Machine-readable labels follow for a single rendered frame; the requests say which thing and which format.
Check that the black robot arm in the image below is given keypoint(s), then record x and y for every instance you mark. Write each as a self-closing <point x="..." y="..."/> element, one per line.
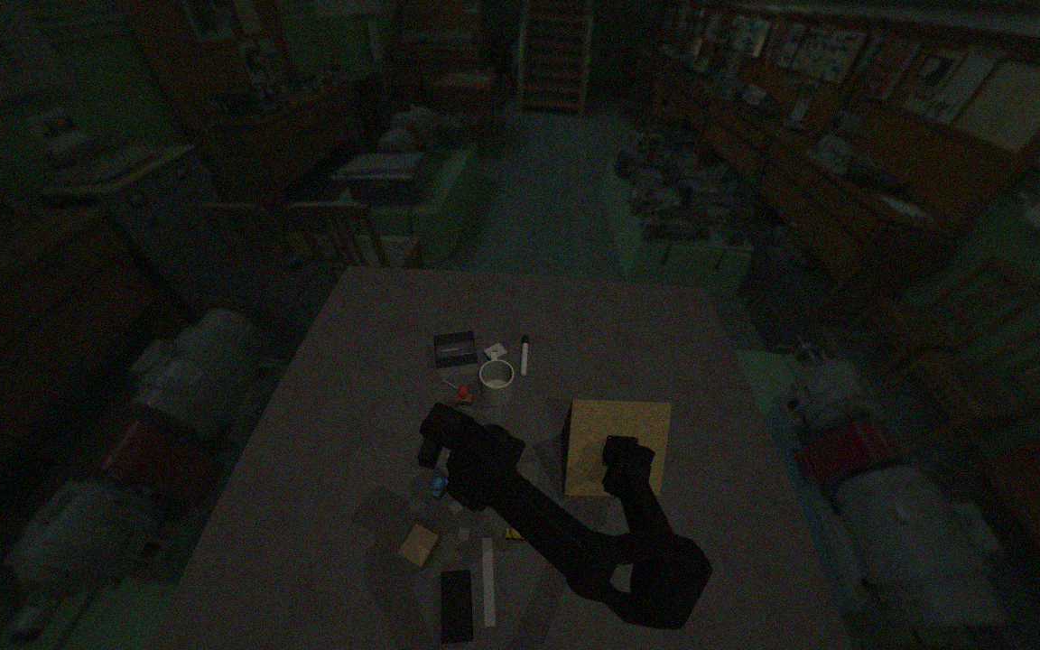
<point x="669" y="571"/>

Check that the grey mug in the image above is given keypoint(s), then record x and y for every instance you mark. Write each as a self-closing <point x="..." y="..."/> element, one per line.
<point x="496" y="379"/>

